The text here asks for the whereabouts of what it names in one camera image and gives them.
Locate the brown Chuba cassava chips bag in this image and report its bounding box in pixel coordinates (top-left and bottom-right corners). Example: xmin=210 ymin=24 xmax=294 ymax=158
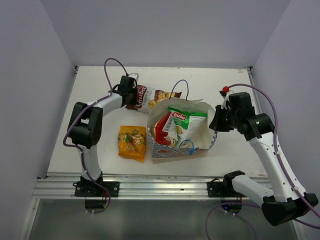
xmin=126 ymin=85 xmax=182 ymax=113

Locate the green Chuba chips bag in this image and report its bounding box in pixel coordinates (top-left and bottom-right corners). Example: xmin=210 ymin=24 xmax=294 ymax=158
xmin=168 ymin=107 xmax=208 ymax=147

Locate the patterned paper bag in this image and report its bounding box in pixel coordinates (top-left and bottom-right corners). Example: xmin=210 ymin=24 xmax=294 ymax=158
xmin=147 ymin=96 xmax=218 ymax=161

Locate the orange candy bag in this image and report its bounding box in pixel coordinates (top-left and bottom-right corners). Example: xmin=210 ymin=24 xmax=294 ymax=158
xmin=117 ymin=125 xmax=147 ymax=163

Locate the red Chuba chips bag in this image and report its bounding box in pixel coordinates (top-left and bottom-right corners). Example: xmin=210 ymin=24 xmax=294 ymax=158
xmin=153 ymin=111 xmax=178 ymax=148

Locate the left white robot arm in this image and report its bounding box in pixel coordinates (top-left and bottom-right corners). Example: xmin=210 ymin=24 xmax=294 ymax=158
xmin=63 ymin=73 xmax=139 ymax=197

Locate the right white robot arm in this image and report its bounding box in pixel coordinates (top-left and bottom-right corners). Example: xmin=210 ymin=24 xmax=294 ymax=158
xmin=207 ymin=91 xmax=319 ymax=226

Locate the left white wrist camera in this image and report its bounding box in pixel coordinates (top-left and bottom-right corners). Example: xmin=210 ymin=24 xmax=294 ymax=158
xmin=128 ymin=73 xmax=139 ymax=81

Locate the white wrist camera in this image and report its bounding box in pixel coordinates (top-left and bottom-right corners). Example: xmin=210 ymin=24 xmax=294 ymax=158
xmin=128 ymin=73 xmax=139 ymax=81
xmin=219 ymin=86 xmax=234 ymax=110

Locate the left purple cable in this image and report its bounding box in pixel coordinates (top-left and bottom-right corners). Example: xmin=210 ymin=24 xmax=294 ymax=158
xmin=62 ymin=57 xmax=131 ymax=181

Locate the purple cable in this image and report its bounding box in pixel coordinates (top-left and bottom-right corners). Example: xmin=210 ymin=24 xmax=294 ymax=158
xmin=228 ymin=83 xmax=320 ymax=230
xmin=62 ymin=57 xmax=131 ymax=181

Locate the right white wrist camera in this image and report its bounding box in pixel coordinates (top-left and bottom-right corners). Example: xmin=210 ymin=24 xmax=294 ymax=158
xmin=219 ymin=86 xmax=234 ymax=110

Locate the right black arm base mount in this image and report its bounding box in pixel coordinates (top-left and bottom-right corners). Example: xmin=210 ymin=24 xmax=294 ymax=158
xmin=206 ymin=178 xmax=242 ymax=198

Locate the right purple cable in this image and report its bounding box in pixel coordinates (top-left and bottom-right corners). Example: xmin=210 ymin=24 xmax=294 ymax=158
xmin=228 ymin=83 xmax=320 ymax=230

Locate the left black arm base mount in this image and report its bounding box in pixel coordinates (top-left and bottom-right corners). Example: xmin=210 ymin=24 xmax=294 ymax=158
xmin=72 ymin=181 xmax=120 ymax=198

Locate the aluminium mounting rail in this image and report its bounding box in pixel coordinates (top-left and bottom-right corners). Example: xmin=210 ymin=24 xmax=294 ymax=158
xmin=31 ymin=174 xmax=276 ymax=201

